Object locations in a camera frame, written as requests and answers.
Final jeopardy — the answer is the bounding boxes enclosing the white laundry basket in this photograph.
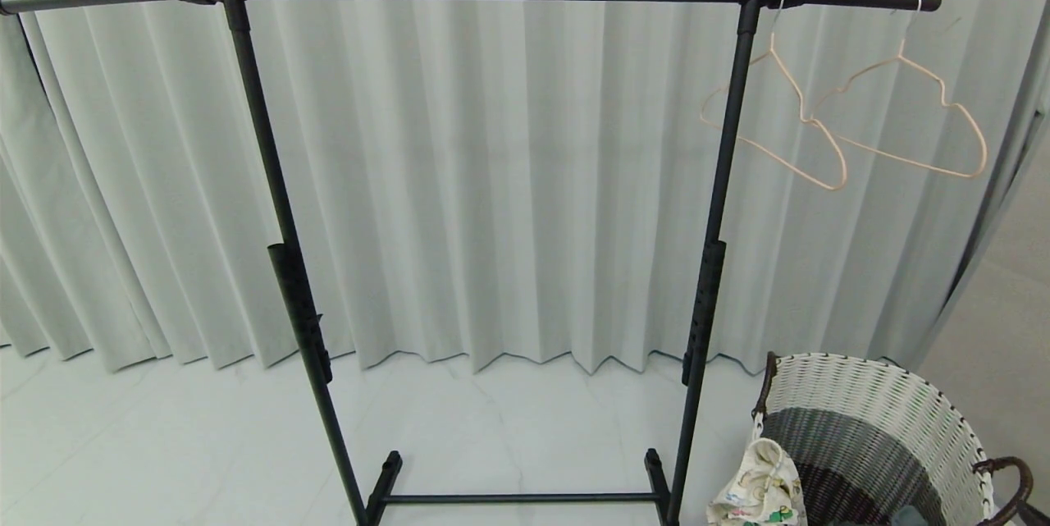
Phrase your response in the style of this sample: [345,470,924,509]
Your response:
[751,351,1036,526]

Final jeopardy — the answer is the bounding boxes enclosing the pink clothes hanger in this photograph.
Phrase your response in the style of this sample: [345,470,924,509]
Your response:
[700,0,848,192]
[810,0,988,181]

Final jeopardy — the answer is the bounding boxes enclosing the cream printed garment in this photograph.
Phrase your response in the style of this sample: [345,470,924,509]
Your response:
[707,437,809,526]

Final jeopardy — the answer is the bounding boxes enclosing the white curtain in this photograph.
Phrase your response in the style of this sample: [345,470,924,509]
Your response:
[0,0,157,373]
[0,0,1050,376]

